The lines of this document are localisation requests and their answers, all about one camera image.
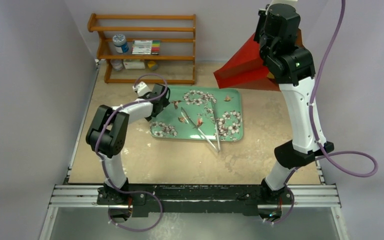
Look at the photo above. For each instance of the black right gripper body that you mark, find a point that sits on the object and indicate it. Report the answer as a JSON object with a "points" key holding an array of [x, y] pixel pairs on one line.
{"points": [[263, 37]]}

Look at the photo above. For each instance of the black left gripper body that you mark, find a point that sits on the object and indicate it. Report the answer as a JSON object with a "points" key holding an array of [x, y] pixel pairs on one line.
{"points": [[165, 103]]}

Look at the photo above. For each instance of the green floral tray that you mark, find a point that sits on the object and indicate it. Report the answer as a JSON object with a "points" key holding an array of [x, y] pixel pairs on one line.
{"points": [[220, 107]]}

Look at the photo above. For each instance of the red paper bag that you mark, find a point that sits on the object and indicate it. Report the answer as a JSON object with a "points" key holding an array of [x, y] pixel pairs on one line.
{"points": [[245, 70]]}

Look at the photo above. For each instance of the metal tongs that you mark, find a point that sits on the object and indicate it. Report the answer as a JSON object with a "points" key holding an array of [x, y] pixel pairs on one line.
{"points": [[203, 132]]}

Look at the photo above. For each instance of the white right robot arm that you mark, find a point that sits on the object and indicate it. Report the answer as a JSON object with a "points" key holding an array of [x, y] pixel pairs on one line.
{"points": [[293, 69]]}

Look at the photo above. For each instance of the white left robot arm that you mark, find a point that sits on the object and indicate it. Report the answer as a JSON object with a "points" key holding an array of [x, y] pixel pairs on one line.
{"points": [[108, 131]]}

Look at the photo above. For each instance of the yellow grey cube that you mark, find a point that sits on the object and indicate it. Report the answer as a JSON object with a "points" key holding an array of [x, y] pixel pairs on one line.
{"points": [[152, 65]]}

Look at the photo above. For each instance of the small white box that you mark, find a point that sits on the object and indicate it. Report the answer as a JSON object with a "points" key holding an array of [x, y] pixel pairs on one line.
{"points": [[134, 64]]}

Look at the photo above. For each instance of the coloured marker set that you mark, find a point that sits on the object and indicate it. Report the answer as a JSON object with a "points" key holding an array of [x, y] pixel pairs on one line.
{"points": [[146, 47]]}

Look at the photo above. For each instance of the clear plastic bottle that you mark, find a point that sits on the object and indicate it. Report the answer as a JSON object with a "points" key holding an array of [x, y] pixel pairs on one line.
{"points": [[117, 64]]}

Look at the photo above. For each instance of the blue lidded jar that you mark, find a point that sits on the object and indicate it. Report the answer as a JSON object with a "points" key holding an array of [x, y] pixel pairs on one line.
{"points": [[120, 43]]}

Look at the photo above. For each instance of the wooden shelf rack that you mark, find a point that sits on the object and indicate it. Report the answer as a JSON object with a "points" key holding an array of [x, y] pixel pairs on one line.
{"points": [[113, 47]]}

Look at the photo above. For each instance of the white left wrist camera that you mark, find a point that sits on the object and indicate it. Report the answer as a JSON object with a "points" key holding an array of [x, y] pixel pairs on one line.
{"points": [[141, 89]]}

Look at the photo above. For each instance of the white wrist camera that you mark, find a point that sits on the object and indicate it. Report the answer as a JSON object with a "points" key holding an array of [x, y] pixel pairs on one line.
{"points": [[141, 89], [292, 3]]}

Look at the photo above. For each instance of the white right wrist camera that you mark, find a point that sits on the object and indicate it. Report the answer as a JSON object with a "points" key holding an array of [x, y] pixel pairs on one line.
{"points": [[292, 3]]}

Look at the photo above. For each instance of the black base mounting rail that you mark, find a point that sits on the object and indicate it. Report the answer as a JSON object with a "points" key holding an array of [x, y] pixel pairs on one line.
{"points": [[245, 199]]}

